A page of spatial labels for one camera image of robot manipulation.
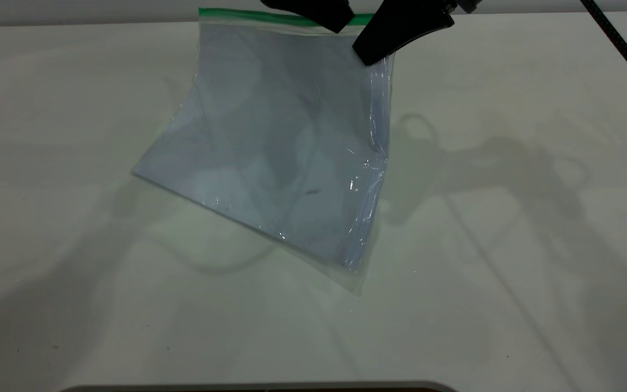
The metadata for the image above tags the clear plastic bag green zipper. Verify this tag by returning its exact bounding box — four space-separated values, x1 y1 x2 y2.
130 7 396 296

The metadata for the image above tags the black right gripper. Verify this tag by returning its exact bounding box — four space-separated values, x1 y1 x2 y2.
261 0 481 66

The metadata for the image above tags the black braided cable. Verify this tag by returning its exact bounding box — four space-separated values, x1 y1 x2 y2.
580 0 627 105

